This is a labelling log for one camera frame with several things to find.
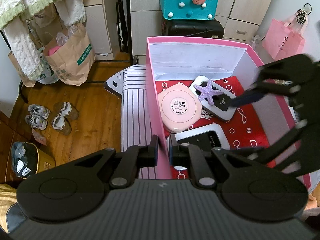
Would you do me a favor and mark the pink shopping bag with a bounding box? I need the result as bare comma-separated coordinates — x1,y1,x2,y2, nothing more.
262,16,309,61

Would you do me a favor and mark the brown paper bag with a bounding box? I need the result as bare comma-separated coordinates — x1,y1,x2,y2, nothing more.
43,23,95,86

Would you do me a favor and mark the teal felt handbag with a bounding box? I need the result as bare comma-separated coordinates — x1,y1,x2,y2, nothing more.
159,0,218,21

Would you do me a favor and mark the purple starfish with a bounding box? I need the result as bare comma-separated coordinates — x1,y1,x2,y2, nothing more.
193,79,224,106

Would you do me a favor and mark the pink rounded square case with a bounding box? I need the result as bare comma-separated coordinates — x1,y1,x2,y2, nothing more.
158,84,202,133

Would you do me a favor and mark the black suitcase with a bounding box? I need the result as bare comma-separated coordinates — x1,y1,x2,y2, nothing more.
161,19,225,39

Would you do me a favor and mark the white green knit cardigan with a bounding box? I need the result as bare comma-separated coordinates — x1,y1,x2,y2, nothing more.
1,0,86,81

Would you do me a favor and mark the white black device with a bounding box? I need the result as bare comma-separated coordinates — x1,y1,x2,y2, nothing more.
172,124,230,152
189,76,236,121

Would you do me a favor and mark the grey white sneaker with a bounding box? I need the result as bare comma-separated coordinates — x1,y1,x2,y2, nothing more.
28,104,50,119
25,114,48,131

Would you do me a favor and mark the brown white shoe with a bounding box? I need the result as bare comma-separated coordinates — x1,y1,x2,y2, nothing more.
51,115,72,135
54,102,79,120

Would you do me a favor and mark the yellow box with black bag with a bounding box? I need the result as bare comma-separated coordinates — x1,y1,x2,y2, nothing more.
11,141,56,179

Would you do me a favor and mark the striped white tablecloth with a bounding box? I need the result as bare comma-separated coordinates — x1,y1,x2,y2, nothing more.
103,64,166,180

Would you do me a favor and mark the red patterned cloth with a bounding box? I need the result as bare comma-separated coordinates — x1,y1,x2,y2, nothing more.
156,76,269,179

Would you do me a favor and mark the beige wardrobe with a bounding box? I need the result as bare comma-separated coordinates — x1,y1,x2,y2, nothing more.
83,0,271,60

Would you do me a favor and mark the pink cardboard storage box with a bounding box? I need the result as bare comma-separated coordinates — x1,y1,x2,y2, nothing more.
146,36,295,179

